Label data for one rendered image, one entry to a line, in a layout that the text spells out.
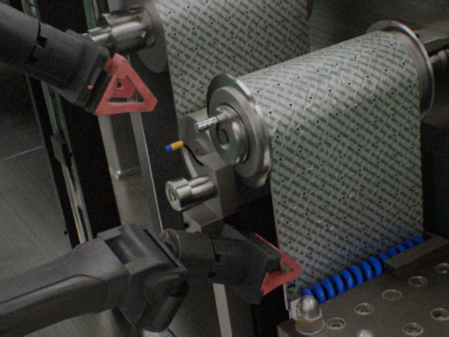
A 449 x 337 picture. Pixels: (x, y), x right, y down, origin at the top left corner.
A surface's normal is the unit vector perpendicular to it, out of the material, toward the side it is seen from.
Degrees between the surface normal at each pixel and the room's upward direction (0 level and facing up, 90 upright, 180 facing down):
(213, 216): 0
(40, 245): 0
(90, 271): 25
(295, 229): 90
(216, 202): 90
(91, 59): 50
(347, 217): 90
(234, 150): 90
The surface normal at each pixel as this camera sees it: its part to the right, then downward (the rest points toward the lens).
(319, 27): -0.85, 0.33
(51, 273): 0.25, -0.76
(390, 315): -0.13, -0.89
